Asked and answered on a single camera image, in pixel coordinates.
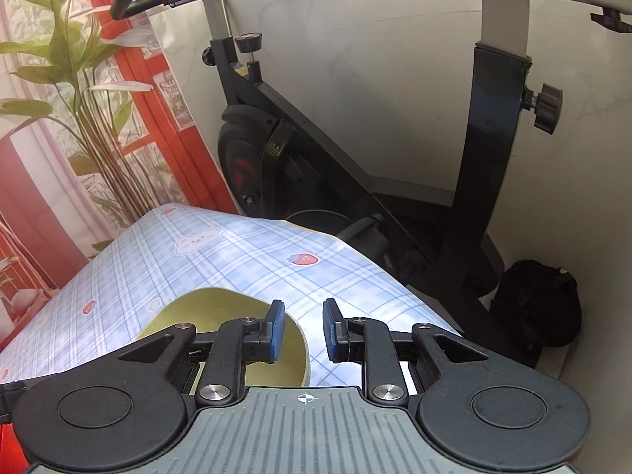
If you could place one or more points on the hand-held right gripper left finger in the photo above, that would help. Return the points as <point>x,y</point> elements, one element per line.
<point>277,330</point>

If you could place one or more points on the black bag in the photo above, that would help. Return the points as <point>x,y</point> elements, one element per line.
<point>538,306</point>

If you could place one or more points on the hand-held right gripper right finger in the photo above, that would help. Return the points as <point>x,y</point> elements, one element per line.
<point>330,332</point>

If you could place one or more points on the black exercise bike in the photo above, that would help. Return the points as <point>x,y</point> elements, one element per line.
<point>345,168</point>

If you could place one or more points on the olive green bowl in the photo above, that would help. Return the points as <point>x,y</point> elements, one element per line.
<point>276,373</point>

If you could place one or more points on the blue plaid printed tablecloth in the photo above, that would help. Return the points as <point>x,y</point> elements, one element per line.
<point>207,266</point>

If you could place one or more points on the green leafy plant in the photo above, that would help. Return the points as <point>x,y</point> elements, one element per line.
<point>84,108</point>

